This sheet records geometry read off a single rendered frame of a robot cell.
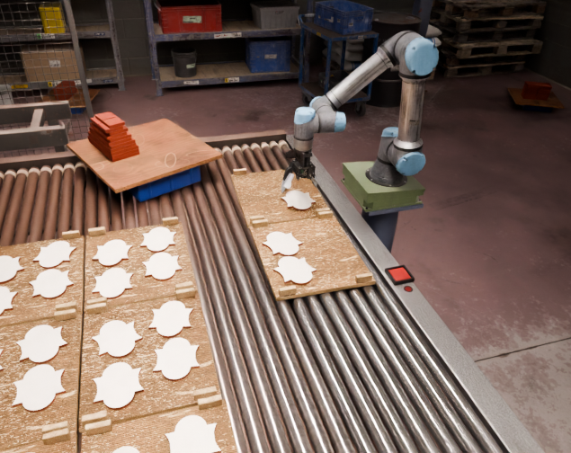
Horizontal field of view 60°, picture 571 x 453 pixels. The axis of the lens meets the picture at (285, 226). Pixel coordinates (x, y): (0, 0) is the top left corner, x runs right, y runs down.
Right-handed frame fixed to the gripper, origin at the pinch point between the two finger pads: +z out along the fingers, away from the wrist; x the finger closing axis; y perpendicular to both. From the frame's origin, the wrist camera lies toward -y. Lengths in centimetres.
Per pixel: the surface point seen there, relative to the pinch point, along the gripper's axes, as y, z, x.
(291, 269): 41.2, 4.9, -19.1
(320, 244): 30.5, 6.0, -3.3
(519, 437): 117, 8, 12
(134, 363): 63, 6, -74
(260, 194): -10.2, 6.0, -13.1
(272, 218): 8.7, 6.0, -14.6
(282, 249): 29.9, 4.9, -18.1
